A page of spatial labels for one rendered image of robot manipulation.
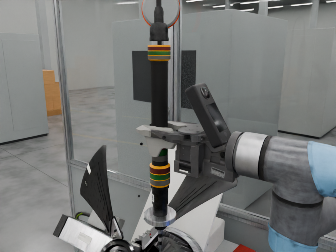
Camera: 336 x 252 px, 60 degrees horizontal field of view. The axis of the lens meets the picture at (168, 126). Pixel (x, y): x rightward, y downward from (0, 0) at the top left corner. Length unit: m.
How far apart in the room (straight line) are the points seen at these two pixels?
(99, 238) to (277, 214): 0.65
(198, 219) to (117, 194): 0.94
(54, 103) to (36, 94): 2.45
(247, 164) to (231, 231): 1.02
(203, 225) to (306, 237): 0.51
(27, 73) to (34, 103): 0.61
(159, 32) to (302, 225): 0.40
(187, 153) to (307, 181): 0.21
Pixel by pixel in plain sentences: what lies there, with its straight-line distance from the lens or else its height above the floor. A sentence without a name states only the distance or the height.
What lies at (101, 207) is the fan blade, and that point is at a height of 1.27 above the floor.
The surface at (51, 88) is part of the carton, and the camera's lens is 8.72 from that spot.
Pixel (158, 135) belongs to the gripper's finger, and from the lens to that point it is 0.54.
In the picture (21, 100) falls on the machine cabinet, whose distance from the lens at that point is 6.31.
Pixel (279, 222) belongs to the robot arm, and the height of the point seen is 1.45.
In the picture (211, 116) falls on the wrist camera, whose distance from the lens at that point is 0.51.
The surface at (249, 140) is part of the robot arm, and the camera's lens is 0.49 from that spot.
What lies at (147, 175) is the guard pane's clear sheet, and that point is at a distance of 1.65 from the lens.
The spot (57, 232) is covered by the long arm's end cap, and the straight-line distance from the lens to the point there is 1.15.
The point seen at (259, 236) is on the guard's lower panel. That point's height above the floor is 0.91.
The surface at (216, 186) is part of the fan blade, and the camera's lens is 0.72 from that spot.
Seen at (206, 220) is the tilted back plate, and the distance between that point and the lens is 0.98.
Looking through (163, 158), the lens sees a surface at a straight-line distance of 0.59.
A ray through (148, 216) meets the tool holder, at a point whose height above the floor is 1.37.
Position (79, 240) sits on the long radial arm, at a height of 1.11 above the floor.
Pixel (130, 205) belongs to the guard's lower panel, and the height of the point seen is 0.83.
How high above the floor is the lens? 1.71
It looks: 14 degrees down
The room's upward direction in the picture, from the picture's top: straight up
